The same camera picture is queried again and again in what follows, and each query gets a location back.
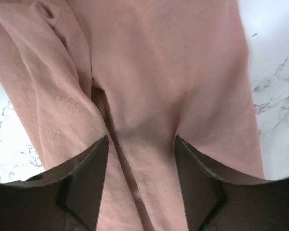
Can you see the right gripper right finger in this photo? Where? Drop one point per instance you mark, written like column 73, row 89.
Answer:
column 219, row 198

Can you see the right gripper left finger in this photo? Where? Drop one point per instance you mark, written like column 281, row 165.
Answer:
column 64, row 198

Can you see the pink t shirt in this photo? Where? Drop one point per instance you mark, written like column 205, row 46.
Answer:
column 142, row 72

